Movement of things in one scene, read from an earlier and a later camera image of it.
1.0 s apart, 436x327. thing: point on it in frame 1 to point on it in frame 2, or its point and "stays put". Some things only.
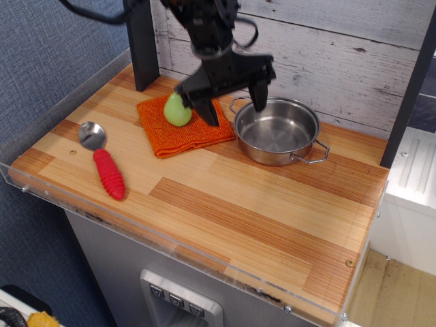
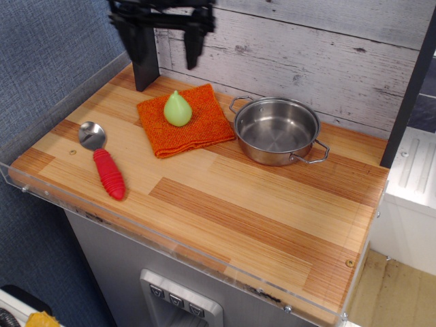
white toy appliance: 405,229 stays put
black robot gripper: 222,70 to 193,17
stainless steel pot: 285,130 stays put
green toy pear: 175,112 stays put
